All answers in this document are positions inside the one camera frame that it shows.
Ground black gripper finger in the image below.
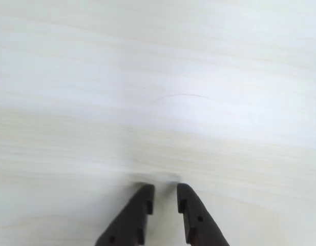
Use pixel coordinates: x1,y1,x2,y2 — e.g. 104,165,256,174
176,182,230,246
94,183,155,246

